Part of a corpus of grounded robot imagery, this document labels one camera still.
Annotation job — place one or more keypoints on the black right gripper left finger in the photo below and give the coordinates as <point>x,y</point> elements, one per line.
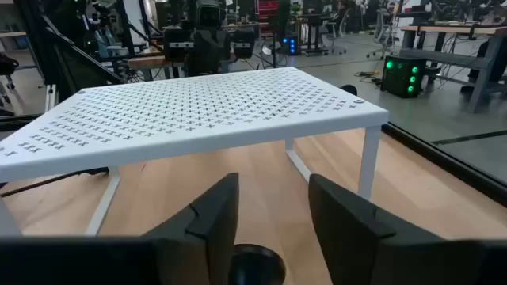
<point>206,237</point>

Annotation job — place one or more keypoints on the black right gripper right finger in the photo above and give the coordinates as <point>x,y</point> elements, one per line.
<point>356,245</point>

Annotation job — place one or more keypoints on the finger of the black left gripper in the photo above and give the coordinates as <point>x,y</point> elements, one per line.
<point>200,57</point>
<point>219,57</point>

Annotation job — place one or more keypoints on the wooden workbench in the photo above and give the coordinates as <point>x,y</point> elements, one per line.
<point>150,62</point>

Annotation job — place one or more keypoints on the white perforated metal shelf riser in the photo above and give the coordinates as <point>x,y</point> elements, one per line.
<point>198,111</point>

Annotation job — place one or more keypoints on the red tool cabinet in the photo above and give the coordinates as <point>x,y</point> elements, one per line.
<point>268,10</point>

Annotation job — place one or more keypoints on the black computer tower blue lights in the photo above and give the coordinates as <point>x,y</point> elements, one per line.
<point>290,45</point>

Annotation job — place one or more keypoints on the black standing desk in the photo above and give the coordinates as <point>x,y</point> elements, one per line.
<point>313,35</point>

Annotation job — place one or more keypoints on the grey office chair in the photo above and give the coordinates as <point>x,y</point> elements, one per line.
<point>382,31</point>

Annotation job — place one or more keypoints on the black computer tower green lights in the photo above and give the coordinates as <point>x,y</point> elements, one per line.
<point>402,79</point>

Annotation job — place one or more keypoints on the person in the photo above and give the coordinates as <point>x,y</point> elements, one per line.
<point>475,63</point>

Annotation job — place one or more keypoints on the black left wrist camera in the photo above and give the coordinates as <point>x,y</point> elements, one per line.
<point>209,16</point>

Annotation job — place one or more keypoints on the wood top desk grey frame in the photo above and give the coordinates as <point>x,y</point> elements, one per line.
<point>443,57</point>

